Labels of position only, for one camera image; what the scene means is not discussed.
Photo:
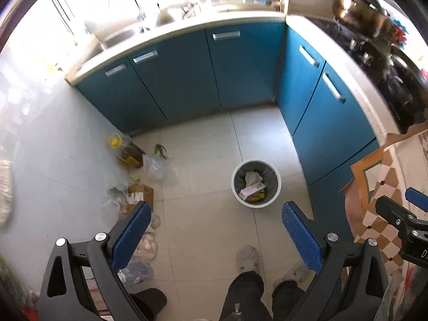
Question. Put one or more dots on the long yellow box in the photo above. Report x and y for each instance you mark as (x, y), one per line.
(259, 196)

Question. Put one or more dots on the colourful wall stickers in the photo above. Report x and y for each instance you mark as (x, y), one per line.
(399, 31)

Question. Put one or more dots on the person's legs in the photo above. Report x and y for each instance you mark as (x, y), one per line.
(244, 297)

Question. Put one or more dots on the black frying pan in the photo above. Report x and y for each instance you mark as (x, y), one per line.
(404, 77)

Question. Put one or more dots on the red and clear plastic bag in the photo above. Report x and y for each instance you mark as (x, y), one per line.
(406, 291)

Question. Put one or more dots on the plastic bag with vegetables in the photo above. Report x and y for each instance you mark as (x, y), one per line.
(115, 195)

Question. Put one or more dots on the steel cooking pot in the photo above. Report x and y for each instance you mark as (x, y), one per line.
(354, 10)

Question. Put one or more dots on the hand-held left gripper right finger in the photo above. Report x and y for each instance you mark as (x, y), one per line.
(301, 237)

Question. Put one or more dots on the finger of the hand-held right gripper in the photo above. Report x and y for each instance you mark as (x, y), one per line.
(396, 214)
(418, 199)

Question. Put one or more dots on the small cardboard box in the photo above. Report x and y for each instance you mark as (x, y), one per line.
(142, 194)

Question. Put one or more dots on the black gas stove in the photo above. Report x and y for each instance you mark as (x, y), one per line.
(354, 53)

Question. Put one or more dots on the white trash bin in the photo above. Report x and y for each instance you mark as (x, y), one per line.
(239, 194)

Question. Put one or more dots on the blue cabinet under sink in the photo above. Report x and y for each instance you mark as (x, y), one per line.
(187, 77)

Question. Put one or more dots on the crumpled clear plastic bag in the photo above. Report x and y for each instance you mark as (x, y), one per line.
(137, 274)

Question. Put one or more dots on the green leafy vegetable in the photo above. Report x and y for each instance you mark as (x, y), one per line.
(160, 149)

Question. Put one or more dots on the steel kitchen sink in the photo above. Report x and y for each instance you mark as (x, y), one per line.
(117, 36)

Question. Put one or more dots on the metal faucet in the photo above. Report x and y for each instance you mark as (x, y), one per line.
(138, 10)

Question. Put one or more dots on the brown checked tablecloth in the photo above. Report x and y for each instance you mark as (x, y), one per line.
(384, 187)

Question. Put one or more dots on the plastic bag with pale bulbs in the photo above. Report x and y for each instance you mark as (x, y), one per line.
(148, 244)

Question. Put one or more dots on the grey slipper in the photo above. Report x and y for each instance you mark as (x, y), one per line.
(247, 257)
(296, 274)

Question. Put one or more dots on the white tissue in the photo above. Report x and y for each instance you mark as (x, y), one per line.
(253, 178)

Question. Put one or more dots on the pink white toothpaste box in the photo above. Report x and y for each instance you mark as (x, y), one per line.
(252, 190)

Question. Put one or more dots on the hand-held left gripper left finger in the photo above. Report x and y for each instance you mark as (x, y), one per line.
(132, 237)

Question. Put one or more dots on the blue cabinet under cooktop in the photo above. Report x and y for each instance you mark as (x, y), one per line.
(317, 123)

